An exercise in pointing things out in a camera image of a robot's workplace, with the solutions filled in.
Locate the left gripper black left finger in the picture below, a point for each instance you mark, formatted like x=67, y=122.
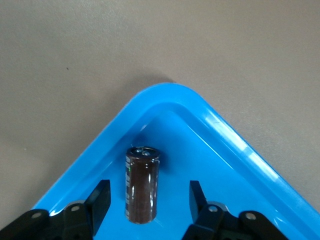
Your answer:
x=75, y=225

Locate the brown table mat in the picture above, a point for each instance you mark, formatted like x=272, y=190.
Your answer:
x=75, y=50

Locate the blue plastic tray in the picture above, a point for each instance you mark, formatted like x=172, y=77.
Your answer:
x=225, y=187

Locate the long dark brown capacitor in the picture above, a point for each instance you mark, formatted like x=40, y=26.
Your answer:
x=142, y=187

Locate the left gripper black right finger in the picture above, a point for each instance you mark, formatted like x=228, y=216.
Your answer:
x=215, y=225

